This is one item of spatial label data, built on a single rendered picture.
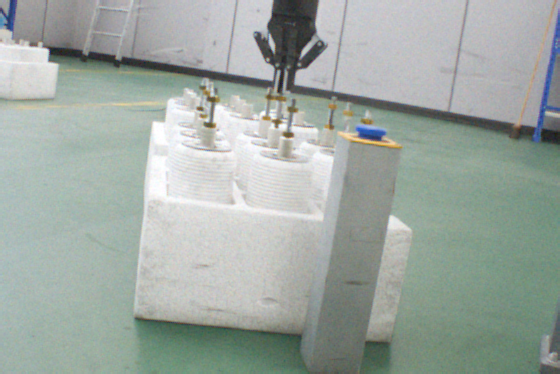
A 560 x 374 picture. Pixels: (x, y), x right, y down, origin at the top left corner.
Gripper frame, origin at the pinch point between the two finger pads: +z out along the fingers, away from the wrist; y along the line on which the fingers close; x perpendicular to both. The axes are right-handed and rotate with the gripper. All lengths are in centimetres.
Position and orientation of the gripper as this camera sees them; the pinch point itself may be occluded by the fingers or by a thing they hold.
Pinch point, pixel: (283, 82)
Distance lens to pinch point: 124.9
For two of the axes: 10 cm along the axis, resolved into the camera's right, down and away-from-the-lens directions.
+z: -1.5, 9.8, 1.4
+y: -8.9, -2.0, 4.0
